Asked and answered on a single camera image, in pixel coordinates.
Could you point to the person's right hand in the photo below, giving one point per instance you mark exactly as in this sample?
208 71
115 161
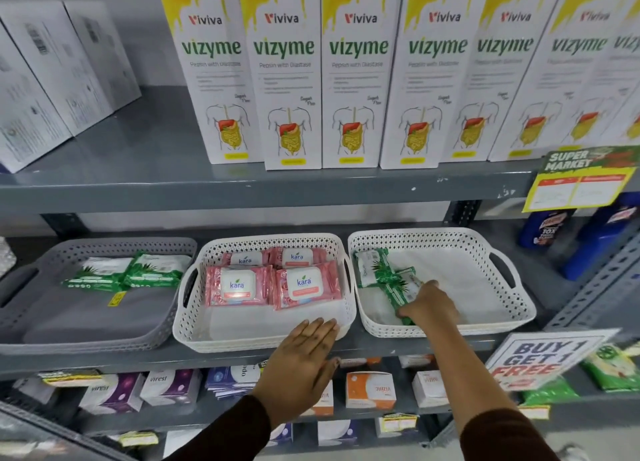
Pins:
432 308

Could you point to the person's left hand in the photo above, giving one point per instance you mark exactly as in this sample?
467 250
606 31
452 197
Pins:
300 370

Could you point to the white plastic basket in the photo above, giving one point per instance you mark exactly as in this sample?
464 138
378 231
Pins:
500 246
225 345

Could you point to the grey plastic basket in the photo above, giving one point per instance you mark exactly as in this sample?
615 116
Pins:
75 346

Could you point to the grey metal shelf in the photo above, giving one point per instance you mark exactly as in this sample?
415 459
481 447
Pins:
150 141

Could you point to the person's left forearm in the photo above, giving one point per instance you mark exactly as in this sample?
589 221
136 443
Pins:
220 435

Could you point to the person's right forearm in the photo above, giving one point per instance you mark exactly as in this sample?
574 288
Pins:
480 385

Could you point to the yellow green shelf label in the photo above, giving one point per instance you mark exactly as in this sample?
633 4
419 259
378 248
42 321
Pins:
399 423
140 438
533 412
70 378
580 183

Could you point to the small white blue box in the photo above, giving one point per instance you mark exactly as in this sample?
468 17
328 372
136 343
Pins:
281 434
337 433

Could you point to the stack of purple flat packets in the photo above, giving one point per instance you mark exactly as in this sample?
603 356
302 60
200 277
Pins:
230 378

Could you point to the cluster of orange white boxes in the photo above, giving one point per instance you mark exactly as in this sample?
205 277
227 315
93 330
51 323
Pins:
370 390

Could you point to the white promo sign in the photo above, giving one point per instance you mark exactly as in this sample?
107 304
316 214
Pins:
545 361

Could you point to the purple white box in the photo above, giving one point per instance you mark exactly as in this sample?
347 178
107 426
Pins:
110 393
167 388

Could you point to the blue plastic bottle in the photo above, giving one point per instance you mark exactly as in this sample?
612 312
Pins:
595 241
545 228

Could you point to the green white pouch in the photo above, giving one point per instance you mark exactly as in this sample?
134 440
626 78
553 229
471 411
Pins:
612 368
550 391

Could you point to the grey metal rack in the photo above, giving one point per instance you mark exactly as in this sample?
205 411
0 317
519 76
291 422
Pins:
590 296

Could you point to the small yellow sticker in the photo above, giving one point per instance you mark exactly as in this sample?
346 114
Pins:
116 299

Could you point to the row of yellow white boxes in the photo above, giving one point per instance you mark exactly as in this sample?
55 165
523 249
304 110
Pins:
350 76

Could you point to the white textured pack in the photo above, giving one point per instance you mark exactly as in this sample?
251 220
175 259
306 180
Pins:
5 256

